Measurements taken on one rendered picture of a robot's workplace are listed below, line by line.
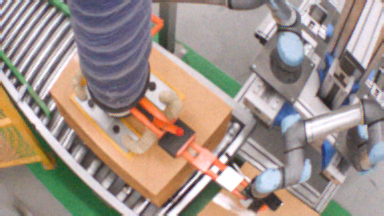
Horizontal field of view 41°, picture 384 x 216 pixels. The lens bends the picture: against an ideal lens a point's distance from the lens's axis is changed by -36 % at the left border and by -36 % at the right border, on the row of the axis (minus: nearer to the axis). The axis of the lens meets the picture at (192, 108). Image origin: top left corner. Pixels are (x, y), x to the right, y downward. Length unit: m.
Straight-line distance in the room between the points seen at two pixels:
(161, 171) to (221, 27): 1.46
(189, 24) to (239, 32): 0.26
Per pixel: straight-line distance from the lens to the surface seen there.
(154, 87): 2.44
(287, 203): 2.99
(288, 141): 2.00
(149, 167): 2.42
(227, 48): 3.70
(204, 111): 2.47
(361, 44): 1.64
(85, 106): 2.47
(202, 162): 2.29
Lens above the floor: 3.46
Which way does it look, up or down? 74 degrees down
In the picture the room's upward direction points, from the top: 6 degrees clockwise
